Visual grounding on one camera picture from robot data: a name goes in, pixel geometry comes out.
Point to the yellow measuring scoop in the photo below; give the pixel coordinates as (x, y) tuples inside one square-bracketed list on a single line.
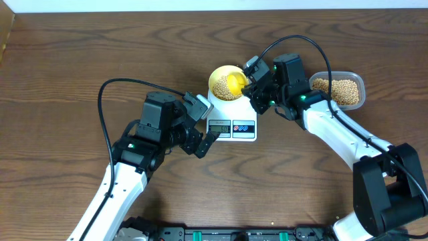
[(236, 81)]

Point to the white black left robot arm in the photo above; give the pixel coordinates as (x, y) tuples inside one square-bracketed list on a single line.
[(165, 123)]

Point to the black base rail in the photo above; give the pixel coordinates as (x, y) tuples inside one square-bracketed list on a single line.
[(144, 230)]

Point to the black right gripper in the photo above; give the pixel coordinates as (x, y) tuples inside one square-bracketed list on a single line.
[(255, 96)]

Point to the yellow plastic bowl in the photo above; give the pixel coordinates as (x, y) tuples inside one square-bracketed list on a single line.
[(216, 74)]

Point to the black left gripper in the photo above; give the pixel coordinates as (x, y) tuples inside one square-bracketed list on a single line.
[(189, 144)]

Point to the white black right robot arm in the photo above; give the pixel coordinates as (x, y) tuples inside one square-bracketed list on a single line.
[(389, 188)]

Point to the clear plastic soybean container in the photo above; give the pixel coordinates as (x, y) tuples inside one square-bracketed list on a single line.
[(348, 89)]

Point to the white digital kitchen scale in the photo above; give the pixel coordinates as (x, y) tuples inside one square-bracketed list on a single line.
[(235, 120)]

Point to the soybeans in bowl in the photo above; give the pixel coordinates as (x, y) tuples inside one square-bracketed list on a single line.
[(221, 90)]

